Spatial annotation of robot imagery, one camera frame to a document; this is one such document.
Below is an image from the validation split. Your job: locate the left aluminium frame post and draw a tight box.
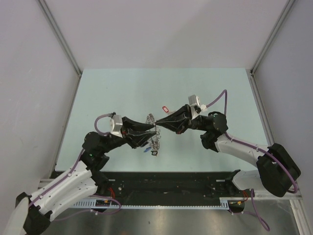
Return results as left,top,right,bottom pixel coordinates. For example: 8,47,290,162
36,0,82,77

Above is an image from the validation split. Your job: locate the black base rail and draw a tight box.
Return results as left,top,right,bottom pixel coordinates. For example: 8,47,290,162
96,172,244,206

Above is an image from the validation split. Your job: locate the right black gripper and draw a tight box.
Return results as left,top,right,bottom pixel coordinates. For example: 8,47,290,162
156,104,207,135

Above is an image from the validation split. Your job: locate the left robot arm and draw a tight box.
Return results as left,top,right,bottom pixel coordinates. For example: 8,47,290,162
16,113,157,235

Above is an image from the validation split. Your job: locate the white cable duct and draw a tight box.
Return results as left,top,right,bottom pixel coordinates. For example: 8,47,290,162
73,197,245,211

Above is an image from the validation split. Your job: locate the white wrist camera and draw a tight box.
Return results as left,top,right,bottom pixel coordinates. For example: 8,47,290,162
110,114,123,138
188,95,207,120

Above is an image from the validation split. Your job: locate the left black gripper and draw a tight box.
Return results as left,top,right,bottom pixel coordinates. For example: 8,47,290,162
100,116,157,154

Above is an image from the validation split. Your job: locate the right aluminium frame post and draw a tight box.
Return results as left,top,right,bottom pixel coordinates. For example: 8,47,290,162
249,0,297,75

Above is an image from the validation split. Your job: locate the aluminium frame post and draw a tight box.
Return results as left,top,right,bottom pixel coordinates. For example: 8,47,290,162
36,0,82,77
249,0,297,75

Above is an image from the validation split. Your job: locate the metal key organizer ring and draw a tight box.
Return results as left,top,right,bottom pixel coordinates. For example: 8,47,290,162
144,113,163,154

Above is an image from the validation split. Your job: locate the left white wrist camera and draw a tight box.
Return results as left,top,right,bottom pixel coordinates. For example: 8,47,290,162
110,114,123,138

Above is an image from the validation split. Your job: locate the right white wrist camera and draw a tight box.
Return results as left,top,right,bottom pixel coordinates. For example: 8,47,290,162
188,95,207,120

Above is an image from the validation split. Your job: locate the red key tag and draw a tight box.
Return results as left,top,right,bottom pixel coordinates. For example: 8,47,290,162
162,106,169,113

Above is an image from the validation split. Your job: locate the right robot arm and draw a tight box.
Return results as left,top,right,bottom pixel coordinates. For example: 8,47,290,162
156,105,301,197

